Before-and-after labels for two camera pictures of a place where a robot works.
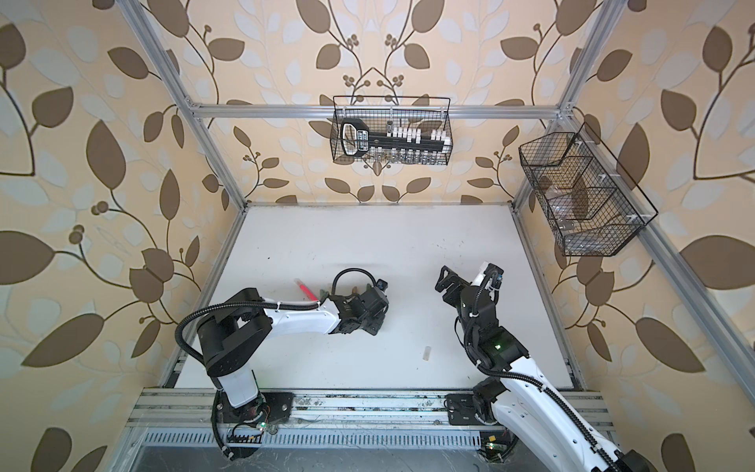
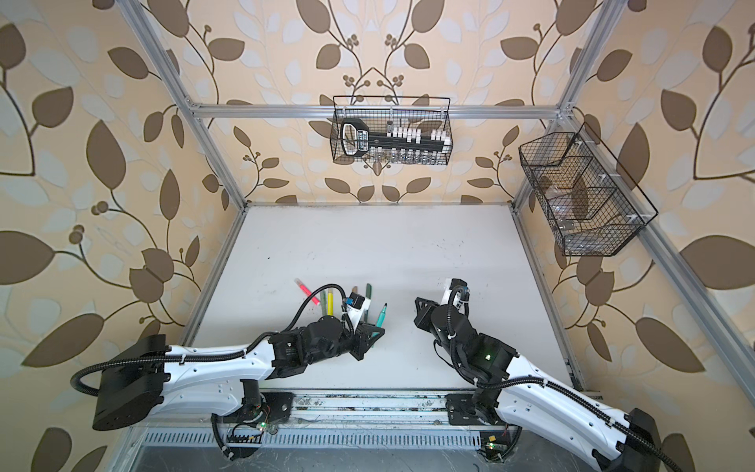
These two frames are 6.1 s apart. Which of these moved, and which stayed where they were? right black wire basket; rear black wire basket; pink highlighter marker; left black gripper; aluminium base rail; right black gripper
Moved: left black gripper; right black gripper
Stayed: rear black wire basket; pink highlighter marker; right black wire basket; aluminium base rail
